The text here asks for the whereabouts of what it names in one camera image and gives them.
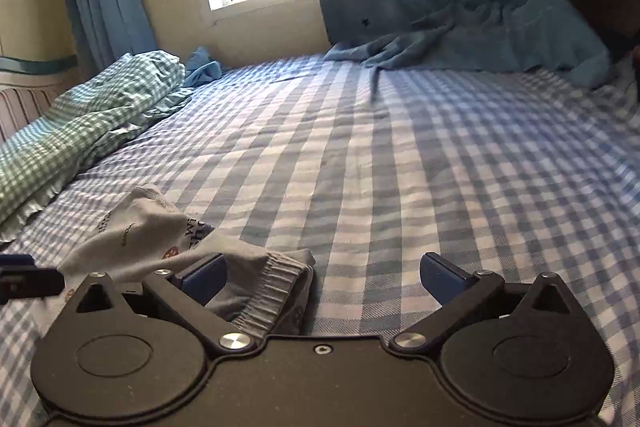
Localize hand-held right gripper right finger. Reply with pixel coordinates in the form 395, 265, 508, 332
390, 252, 583, 354

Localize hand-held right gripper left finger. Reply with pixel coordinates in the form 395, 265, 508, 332
65, 252, 256, 354

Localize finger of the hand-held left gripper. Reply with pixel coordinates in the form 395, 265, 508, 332
0, 253, 66, 305

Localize grey printed pants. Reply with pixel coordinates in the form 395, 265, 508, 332
57, 184, 316, 340

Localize blue checked bed sheet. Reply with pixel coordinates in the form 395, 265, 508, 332
0, 52, 640, 427

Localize green checked quilt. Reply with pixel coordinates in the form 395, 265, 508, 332
0, 51, 194, 244

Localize striped headboard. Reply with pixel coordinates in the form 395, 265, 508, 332
0, 86, 67, 144

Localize small blue cloth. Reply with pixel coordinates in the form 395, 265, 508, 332
182, 47, 224, 88

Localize blue blanket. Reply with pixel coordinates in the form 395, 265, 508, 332
324, 0, 612, 88

